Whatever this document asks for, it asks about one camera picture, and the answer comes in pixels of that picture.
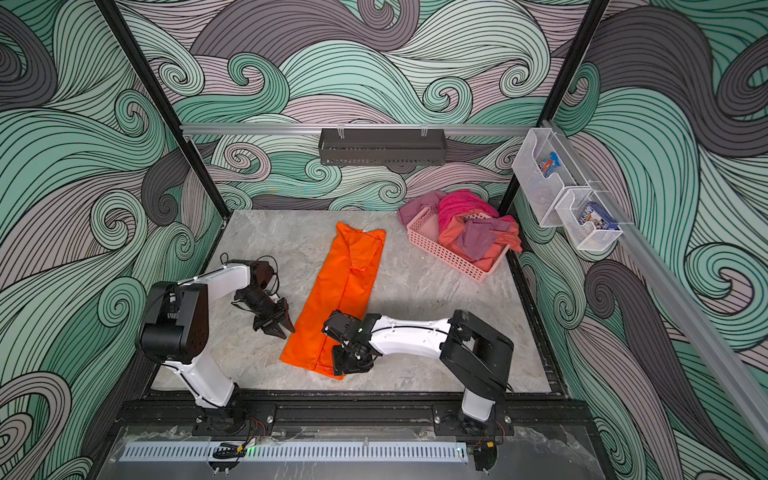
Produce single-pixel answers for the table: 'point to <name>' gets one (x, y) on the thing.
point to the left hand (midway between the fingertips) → (291, 330)
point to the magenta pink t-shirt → (456, 202)
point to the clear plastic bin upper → (542, 194)
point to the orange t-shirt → (346, 282)
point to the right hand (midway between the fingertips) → (342, 370)
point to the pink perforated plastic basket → (424, 231)
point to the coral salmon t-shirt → (504, 239)
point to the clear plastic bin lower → (586, 236)
